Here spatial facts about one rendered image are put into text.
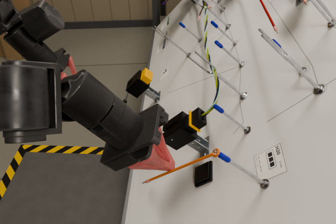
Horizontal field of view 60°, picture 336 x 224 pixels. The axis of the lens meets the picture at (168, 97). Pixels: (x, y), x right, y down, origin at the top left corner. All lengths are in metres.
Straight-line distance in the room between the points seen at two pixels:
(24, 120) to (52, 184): 1.62
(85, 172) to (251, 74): 1.48
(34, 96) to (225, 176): 0.33
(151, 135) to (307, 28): 0.37
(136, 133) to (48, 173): 1.63
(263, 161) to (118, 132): 0.23
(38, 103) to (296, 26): 0.48
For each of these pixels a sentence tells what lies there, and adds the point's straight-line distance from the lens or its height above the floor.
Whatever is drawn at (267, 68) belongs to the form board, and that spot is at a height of 1.20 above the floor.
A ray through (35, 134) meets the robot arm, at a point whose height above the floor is 1.29.
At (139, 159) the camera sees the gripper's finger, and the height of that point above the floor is 1.20.
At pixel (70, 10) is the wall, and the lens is 3.42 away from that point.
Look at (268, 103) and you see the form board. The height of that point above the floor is 1.18.
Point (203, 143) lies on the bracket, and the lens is 0.59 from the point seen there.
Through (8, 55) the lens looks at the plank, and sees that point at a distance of 3.15.
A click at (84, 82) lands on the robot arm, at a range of 0.35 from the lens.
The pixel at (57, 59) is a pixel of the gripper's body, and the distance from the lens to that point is 0.74.
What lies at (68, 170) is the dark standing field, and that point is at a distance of 1.97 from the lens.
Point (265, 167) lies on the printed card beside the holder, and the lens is 0.47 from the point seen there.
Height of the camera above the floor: 1.52
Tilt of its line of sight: 40 degrees down
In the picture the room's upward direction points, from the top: straight up
